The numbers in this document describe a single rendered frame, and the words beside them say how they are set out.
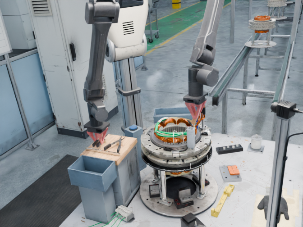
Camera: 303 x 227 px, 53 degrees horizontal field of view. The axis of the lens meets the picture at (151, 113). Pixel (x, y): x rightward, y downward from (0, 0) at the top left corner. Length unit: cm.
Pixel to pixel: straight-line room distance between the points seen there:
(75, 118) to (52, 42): 90
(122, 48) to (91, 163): 61
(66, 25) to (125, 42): 181
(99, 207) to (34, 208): 157
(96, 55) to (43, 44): 244
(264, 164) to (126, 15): 108
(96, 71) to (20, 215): 192
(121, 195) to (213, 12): 87
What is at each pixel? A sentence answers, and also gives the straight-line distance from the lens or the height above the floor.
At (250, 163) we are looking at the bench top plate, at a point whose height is 78.
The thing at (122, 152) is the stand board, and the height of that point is 106.
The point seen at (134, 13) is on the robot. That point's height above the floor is 160.
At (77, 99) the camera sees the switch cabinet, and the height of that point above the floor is 51.
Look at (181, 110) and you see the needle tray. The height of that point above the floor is 105.
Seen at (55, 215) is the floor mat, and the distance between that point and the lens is 277.
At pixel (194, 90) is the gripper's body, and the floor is 136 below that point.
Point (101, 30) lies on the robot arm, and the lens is 111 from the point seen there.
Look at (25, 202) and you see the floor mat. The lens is 303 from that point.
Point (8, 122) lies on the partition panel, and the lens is 359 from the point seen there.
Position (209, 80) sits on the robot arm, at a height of 142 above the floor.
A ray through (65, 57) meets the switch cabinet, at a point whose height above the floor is 100.
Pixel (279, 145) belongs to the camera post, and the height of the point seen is 126.
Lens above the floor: 179
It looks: 25 degrees down
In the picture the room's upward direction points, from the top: 5 degrees counter-clockwise
